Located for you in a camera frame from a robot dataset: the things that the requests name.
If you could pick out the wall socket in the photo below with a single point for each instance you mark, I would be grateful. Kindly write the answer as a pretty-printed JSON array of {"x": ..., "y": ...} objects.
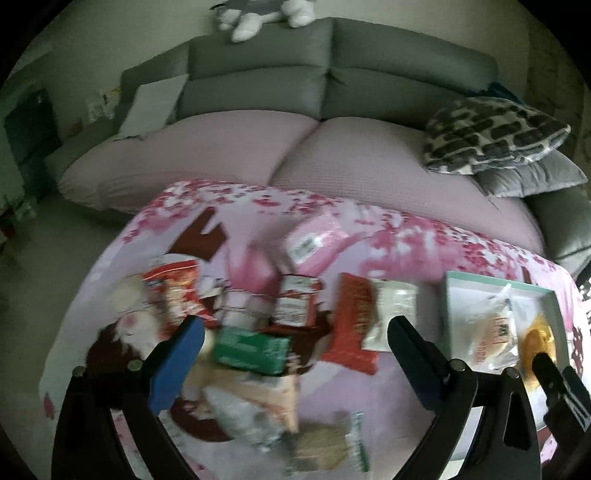
[{"x": 99, "y": 106}]

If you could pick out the blue cloth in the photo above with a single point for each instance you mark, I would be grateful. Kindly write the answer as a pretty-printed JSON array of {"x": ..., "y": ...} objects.
[{"x": 501, "y": 90}]

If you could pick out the white snack packet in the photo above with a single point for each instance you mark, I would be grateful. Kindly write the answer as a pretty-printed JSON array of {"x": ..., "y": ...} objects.
[{"x": 392, "y": 318}]

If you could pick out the pink cartoon printed blanket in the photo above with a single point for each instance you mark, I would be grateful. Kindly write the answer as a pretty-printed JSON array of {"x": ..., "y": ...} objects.
[{"x": 415, "y": 249}]

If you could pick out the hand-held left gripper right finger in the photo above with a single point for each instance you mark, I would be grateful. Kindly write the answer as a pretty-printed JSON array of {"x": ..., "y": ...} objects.
[{"x": 415, "y": 360}]

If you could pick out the yellow pastry packet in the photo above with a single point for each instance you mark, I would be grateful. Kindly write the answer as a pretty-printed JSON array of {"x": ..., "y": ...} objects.
[{"x": 538, "y": 341}]

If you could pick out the round beige pastry packet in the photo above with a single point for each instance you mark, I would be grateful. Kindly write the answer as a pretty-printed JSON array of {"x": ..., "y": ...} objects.
[{"x": 128, "y": 295}]

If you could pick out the red gold-patterned snack packet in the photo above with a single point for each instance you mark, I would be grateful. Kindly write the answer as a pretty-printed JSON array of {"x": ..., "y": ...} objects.
[{"x": 353, "y": 323}]

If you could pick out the grey sofa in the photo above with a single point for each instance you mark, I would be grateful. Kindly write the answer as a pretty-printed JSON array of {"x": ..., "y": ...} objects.
[{"x": 258, "y": 60}]

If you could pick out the clear snack packet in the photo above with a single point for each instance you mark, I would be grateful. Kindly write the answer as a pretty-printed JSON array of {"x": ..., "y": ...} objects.
[{"x": 244, "y": 415}]

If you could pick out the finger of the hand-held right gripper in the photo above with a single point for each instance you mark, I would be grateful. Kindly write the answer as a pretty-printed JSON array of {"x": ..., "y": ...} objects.
[{"x": 547, "y": 374}]

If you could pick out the dark cabinet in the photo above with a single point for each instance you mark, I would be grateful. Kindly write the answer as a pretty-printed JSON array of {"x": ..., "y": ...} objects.
[{"x": 30, "y": 127}]

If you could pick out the grey pillow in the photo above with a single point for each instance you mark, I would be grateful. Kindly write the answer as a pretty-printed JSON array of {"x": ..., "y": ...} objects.
[{"x": 531, "y": 177}]

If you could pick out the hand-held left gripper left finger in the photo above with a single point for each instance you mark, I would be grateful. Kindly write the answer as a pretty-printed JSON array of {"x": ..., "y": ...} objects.
[{"x": 178, "y": 364}]

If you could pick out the pink snack packet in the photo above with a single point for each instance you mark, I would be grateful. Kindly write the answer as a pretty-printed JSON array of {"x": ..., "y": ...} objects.
[{"x": 318, "y": 240}]

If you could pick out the round pastry green-edged wrapper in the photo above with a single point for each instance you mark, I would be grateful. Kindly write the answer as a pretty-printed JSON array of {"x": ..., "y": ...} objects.
[{"x": 328, "y": 443}]

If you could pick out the small red white packet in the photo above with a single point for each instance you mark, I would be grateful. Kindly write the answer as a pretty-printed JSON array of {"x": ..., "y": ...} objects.
[{"x": 240, "y": 311}]

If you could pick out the orange pastry packet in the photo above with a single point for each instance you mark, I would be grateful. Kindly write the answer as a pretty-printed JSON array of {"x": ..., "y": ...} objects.
[{"x": 277, "y": 392}]

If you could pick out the teal cardboard box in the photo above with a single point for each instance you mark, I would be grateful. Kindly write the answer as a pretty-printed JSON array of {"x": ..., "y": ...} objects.
[{"x": 466, "y": 295}]

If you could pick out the black white patterned pillow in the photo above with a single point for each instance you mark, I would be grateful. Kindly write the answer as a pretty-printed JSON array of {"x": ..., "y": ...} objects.
[{"x": 489, "y": 134}]

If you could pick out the red white-label biscuit packet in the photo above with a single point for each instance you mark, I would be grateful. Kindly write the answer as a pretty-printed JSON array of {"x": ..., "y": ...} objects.
[{"x": 295, "y": 304}]

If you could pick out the green snack packet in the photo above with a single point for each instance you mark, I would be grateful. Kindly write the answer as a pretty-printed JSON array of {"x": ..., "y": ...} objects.
[{"x": 251, "y": 353}]

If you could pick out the grey white plush toy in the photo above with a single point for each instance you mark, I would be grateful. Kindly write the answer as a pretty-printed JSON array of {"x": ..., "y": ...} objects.
[{"x": 244, "y": 25}]

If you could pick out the red picture-print snack packet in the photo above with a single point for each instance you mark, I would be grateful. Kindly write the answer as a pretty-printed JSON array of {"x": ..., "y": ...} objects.
[{"x": 178, "y": 290}]

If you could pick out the clear-wrapped bun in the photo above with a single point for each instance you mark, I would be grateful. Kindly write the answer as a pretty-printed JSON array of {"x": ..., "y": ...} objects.
[{"x": 489, "y": 332}]

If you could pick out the pink quilted sofa cover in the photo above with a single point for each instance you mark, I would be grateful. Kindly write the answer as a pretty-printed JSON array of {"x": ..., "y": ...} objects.
[{"x": 369, "y": 161}]

